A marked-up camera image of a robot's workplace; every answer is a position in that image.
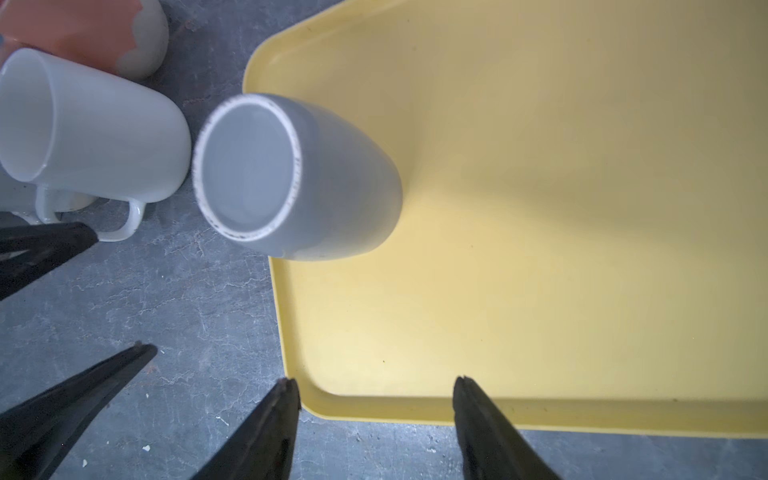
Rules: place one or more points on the yellow plastic tray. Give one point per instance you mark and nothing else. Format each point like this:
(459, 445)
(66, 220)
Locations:
(584, 229)

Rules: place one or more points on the peach mug cream base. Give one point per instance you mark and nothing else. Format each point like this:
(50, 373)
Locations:
(127, 38)

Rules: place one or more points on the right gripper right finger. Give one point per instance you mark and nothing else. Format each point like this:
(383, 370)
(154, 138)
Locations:
(490, 445)

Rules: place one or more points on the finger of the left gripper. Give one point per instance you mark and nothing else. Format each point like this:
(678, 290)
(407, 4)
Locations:
(35, 250)
(37, 434)

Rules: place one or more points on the grey mug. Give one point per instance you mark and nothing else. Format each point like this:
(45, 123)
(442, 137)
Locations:
(293, 180)

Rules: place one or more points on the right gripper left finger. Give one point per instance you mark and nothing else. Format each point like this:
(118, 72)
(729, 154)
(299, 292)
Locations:
(263, 446)

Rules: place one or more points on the white mug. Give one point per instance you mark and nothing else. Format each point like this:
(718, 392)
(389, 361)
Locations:
(68, 127)

